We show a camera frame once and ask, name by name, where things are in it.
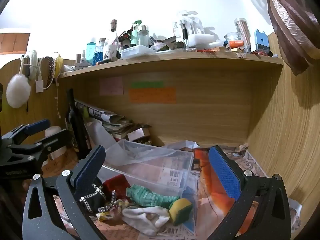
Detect orange printed plastic bag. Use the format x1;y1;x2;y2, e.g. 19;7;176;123
192;147;250;233

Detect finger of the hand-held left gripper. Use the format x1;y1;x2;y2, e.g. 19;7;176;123
10;129;73;161
0;119;50;147

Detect white hanging cord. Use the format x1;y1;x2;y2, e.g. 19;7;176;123
54;77;62;119

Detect glass jar of blue beads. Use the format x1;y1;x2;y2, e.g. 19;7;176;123
94;39;106;64

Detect newspaper print mat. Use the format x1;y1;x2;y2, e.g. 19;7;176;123
37;142;303;240

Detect pink striped curtain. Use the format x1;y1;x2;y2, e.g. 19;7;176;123
230;0;320;77

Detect green pump bottle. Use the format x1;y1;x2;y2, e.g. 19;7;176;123
131;20;142;47

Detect clear canister of brown sticks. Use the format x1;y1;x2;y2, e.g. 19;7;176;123
234;18;252;53

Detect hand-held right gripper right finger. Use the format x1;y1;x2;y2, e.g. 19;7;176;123
208;145;292;240

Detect white cloth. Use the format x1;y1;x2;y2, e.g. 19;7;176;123
122;205;170;235

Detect small glass jar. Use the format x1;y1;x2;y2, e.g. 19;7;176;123
224;32;242;46

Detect pink sticky note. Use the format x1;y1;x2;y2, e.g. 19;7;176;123
99;77;124;96

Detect stack of magazines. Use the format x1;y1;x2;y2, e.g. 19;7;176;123
105;121;152;143

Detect dark wine bottle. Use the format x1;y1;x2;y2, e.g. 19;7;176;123
66;89;92;159

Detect red cloth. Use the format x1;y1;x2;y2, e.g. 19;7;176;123
102;174;131;200

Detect teal plastic bottle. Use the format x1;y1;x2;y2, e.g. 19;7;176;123
87;37;97;65

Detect blue cloth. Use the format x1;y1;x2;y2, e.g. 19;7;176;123
184;187;198;230

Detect orange sticky note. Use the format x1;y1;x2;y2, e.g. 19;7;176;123
129;87;176;103

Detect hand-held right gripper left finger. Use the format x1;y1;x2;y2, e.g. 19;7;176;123
22;145;107;240

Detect clear plastic container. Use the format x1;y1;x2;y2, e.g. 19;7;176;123
99;140;195;203

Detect white fluffy earmuff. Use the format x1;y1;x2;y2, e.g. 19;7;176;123
6;50;39;108

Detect clear acrylic organizer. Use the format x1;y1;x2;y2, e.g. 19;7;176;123
172;11;205;49

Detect braided headband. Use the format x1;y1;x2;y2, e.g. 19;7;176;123
45;57;55;85

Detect translucent lidded plastic box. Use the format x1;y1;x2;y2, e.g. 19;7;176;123
121;45;156;60

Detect gold patterned cloth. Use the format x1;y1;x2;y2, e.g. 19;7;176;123
96;199;137;222

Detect yellow green sponge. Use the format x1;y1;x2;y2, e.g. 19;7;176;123
169;197;193;226

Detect yellow round pouch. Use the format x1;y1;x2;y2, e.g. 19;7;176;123
55;56;64;77

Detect blue plastic block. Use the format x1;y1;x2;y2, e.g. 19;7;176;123
255;29;269;53

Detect clear bottle with cork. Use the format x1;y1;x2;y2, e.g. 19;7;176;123
109;19;121;55

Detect clear bottle with silver cap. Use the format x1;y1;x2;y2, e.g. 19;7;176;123
137;25;150;46

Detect wooden shelf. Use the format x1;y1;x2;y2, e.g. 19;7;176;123
57;51;284;79

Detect small white cardboard box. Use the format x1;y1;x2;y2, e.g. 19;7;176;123
127;127;151;142

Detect green cloth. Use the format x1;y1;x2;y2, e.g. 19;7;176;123
126;184;180;208

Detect black cloth with chain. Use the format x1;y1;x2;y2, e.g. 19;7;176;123
79;182;117;214

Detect rolled newspapers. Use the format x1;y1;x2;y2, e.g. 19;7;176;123
75;100;135;130

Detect green sticky note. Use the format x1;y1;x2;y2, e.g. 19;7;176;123
130;81;164;88

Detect clear plastic bag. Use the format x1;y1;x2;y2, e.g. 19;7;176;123
117;140;200;161

